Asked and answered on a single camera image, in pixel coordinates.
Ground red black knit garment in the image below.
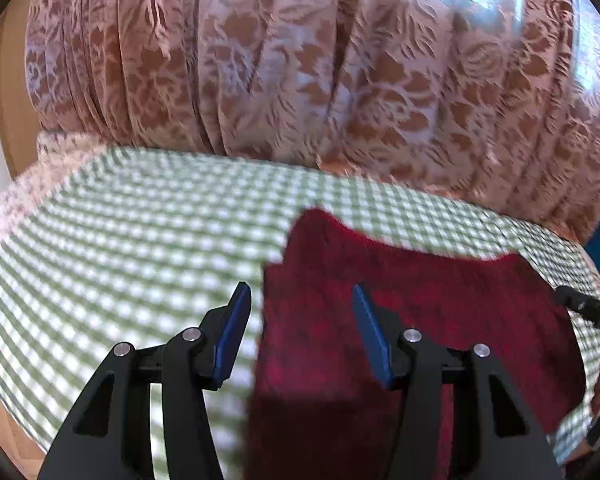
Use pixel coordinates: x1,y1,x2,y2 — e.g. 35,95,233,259
244,209,585,479

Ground green white checkered bedsheet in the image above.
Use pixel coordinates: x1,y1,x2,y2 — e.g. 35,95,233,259
0,145,600,480

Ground brown floral curtain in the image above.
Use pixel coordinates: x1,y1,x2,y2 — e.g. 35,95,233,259
26,0,600,242

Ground floral patterned under sheet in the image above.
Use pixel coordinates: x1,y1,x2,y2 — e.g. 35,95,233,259
0,131,108,246

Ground wooden window frame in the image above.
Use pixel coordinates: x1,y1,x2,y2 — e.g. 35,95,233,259
0,0,41,179

